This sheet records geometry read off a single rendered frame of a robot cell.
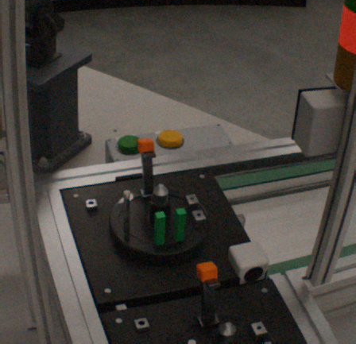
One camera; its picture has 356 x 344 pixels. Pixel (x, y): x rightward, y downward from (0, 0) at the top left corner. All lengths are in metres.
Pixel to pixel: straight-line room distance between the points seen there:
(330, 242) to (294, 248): 0.18
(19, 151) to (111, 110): 0.86
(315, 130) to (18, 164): 0.36
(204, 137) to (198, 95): 1.97
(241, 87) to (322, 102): 2.49
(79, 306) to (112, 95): 0.69
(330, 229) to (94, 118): 0.68
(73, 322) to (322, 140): 0.38
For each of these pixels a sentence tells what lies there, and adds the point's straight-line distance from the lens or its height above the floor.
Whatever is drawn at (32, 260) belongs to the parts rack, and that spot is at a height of 1.16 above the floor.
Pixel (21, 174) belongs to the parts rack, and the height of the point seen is 1.27.
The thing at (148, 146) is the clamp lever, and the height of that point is 1.07.
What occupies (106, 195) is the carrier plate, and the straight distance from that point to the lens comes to 1.01.
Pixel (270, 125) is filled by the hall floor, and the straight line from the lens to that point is 2.98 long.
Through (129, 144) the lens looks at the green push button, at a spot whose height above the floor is 0.97.
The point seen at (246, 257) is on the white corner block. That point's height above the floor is 0.99.
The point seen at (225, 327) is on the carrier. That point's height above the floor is 1.05.
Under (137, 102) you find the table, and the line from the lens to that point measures 1.43.
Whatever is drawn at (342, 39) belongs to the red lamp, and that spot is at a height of 1.32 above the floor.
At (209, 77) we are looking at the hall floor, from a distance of 3.29.
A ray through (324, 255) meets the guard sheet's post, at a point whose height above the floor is 1.02.
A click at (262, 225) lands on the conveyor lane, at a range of 1.06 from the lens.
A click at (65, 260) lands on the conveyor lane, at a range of 0.93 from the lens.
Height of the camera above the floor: 1.62
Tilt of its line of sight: 37 degrees down
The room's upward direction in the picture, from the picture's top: 4 degrees clockwise
